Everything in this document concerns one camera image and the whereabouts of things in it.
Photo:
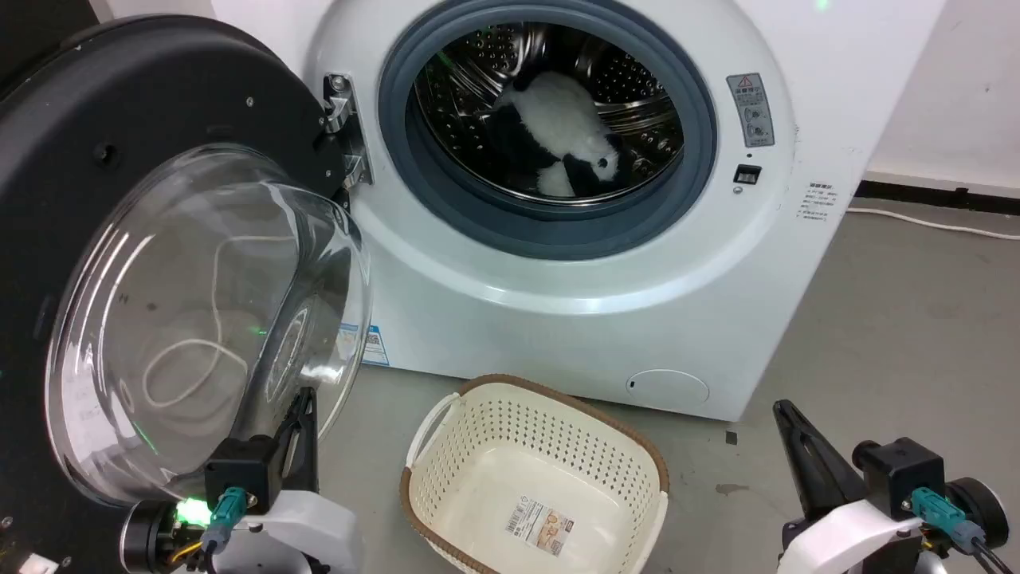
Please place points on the black wall baseboard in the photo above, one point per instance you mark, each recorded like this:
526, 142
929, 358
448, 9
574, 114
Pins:
940, 198

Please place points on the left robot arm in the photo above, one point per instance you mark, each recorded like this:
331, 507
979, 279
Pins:
155, 536

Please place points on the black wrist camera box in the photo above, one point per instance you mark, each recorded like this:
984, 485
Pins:
243, 470
900, 470

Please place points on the white front-load washing machine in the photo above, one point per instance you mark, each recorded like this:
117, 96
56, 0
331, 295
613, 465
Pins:
606, 319

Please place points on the metal door hinge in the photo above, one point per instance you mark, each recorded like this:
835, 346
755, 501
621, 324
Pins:
347, 127

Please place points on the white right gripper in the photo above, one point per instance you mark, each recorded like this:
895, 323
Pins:
849, 538

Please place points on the grey warning sticker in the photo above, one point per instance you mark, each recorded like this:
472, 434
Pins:
751, 110

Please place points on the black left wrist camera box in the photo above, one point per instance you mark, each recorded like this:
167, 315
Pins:
243, 470

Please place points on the blue and white label sticker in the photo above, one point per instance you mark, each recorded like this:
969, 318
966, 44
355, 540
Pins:
366, 344

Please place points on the black round washer door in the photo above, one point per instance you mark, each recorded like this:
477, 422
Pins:
64, 159

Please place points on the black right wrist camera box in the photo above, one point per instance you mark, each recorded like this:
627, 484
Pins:
900, 470

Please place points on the cream plastic laundry basket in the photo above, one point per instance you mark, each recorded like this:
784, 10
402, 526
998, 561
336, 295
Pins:
494, 470

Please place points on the clear glass door bowl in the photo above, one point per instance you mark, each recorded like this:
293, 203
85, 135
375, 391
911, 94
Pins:
199, 319

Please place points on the round drain filter cover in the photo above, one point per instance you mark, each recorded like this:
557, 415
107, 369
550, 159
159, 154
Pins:
668, 387

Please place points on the black door latch slot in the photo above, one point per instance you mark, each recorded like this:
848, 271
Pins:
747, 174

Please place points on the paper product label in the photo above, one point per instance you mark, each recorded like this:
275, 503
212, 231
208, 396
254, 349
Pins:
540, 529

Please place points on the white text sticker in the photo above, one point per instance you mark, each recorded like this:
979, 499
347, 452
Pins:
818, 201

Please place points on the stainless steel washer drum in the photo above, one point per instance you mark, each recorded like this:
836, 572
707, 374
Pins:
637, 88

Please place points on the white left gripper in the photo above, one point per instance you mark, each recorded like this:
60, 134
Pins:
319, 530

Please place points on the black and white panda plush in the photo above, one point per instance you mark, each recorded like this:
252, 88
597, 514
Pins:
558, 119

